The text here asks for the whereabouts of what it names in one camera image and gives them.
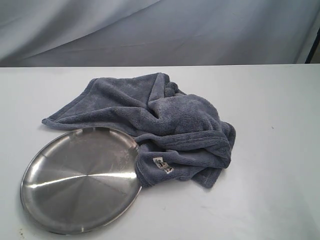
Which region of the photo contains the grey-blue fleece towel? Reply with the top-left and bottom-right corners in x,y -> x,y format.
42,72 -> 236,189

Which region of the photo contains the white backdrop curtain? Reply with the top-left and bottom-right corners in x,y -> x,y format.
0,0 -> 320,67

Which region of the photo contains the round stainless steel plate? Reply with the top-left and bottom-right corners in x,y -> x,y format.
20,127 -> 142,235

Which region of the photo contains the black backdrop stand pole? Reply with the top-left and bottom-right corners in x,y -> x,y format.
304,23 -> 320,64

